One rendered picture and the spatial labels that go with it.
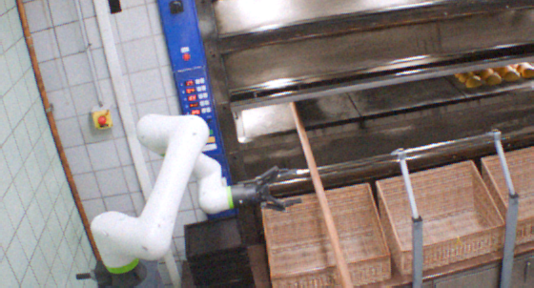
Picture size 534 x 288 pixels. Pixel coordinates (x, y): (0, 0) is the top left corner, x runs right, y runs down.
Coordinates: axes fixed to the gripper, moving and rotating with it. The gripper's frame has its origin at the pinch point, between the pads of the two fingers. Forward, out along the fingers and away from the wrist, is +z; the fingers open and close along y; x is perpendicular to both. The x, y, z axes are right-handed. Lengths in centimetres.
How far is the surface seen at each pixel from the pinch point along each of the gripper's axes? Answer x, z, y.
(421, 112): -52, 69, 0
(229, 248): -11.8, -33.5, 32.4
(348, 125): -51, 31, 1
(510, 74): -68, 130, -5
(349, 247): -33, 23, 59
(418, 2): -49, 71, -56
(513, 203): 8, 95, 26
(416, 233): 8, 47, 29
